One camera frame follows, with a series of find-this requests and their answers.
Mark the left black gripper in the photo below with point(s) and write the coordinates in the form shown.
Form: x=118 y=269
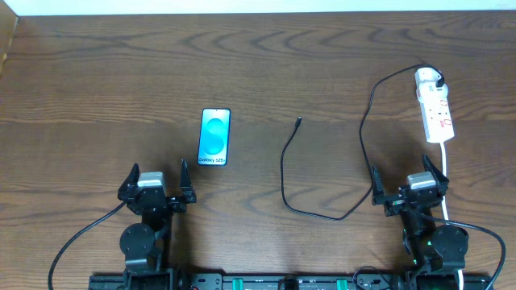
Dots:
x=153 y=200

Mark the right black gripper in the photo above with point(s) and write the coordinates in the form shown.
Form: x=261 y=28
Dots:
x=412 y=196

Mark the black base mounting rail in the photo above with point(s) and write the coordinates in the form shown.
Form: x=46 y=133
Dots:
x=214 y=281

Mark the white charger adapter plug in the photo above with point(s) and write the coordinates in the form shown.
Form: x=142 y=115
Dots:
x=430 y=85

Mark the blue screen Galaxy smartphone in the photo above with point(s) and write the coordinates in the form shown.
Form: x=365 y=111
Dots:
x=214 y=137

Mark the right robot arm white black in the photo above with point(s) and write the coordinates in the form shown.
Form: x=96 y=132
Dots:
x=436 y=250

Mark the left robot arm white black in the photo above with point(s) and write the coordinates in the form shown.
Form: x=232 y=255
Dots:
x=145 y=244

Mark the white power strip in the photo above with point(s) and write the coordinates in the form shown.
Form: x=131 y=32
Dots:
x=437 y=120

